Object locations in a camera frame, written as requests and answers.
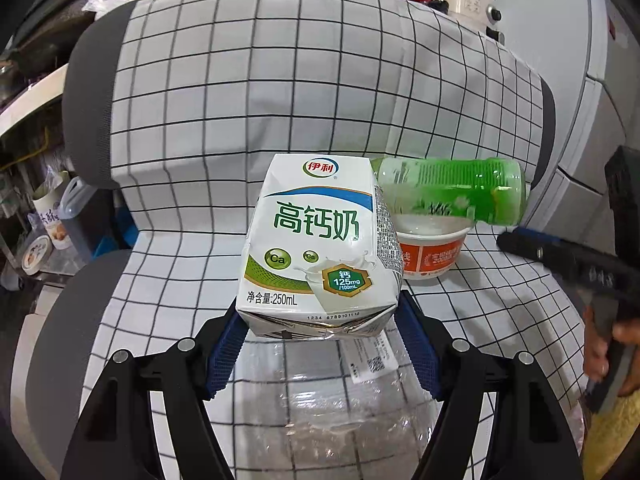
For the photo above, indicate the green plastic bottle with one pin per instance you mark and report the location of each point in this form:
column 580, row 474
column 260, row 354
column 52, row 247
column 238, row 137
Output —
column 450, row 185

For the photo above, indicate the large clear plastic bottle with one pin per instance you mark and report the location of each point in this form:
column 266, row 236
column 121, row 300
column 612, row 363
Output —
column 325, row 410

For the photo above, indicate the white refrigerator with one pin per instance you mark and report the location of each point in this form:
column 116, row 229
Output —
column 600, row 60

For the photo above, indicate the person's right hand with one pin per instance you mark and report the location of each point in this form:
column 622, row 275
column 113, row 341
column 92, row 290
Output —
column 595, row 345

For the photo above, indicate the white rice cooker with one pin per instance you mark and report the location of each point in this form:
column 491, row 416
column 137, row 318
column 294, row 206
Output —
column 470, row 0

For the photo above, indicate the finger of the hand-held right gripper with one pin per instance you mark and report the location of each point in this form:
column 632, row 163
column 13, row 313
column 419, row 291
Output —
column 535, row 247

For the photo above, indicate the grey plastic pitcher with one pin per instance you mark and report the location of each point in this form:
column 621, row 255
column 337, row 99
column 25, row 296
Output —
column 87, row 225

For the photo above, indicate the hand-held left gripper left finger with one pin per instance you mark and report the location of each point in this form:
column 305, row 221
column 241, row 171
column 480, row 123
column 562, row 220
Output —
column 225, row 355

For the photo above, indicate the white checkered cloth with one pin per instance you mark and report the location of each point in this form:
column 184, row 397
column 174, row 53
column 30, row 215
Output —
column 300, row 85

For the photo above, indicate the yellow fluffy rug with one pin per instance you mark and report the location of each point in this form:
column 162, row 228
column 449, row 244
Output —
column 615, row 440

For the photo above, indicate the white green milk carton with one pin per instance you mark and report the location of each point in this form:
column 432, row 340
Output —
column 310, row 240

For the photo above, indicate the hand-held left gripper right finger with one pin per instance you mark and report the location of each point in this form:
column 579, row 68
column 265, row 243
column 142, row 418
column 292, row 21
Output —
column 420, row 350

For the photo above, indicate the grey office chair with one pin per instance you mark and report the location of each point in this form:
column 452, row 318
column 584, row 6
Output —
column 85, row 110

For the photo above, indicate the orange white noodle cup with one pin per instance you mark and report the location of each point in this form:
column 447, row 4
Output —
column 430, row 255

